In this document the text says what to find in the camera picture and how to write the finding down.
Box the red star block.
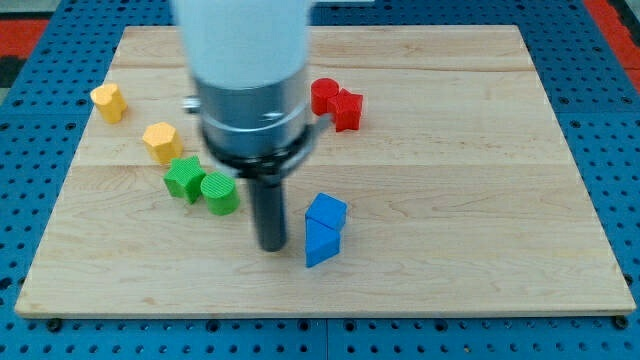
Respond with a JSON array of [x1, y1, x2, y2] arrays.
[[327, 89, 364, 132]]

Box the blue cube block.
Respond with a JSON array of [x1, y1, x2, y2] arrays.
[[305, 193, 347, 232]]

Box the green cylinder block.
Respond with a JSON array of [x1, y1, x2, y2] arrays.
[[200, 172, 240, 216]]

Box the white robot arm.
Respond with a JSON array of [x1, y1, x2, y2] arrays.
[[171, 0, 330, 252]]

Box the yellow hexagon block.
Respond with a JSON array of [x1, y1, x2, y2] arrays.
[[142, 122, 184, 164]]

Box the green star block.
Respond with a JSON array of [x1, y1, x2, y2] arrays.
[[163, 155, 206, 204]]

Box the yellow heart block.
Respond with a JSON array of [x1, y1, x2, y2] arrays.
[[90, 83, 128, 124]]

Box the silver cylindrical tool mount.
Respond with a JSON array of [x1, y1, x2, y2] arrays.
[[191, 67, 331, 181]]

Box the light wooden board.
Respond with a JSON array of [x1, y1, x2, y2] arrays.
[[15, 26, 636, 319]]

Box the red cylinder block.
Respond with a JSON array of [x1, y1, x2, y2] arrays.
[[310, 78, 340, 116]]

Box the blue triangle block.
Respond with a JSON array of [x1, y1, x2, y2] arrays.
[[305, 219, 341, 268]]

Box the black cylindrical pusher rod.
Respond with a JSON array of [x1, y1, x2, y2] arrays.
[[247, 179, 287, 252]]

